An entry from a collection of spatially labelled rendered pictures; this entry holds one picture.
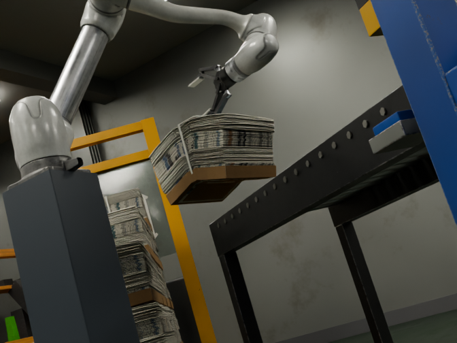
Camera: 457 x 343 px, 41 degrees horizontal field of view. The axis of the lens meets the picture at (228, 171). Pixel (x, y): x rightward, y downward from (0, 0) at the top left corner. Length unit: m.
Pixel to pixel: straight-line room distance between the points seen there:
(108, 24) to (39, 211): 0.81
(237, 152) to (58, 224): 0.74
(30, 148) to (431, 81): 1.27
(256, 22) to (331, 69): 3.67
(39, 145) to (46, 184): 0.14
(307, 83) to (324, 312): 2.16
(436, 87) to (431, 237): 4.71
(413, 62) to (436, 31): 0.05
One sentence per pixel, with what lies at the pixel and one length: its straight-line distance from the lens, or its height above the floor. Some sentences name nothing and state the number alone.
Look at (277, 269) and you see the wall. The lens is 6.05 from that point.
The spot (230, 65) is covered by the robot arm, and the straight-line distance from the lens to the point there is 2.27.
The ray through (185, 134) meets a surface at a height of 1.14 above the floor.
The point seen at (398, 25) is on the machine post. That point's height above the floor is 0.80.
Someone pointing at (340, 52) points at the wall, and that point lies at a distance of 5.97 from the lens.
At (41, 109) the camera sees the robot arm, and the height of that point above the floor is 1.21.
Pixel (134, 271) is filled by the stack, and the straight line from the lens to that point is 2.23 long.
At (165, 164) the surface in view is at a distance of 2.35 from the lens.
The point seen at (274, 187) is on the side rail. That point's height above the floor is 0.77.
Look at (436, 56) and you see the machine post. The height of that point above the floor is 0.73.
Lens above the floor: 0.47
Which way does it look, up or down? 13 degrees up
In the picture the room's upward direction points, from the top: 17 degrees counter-clockwise
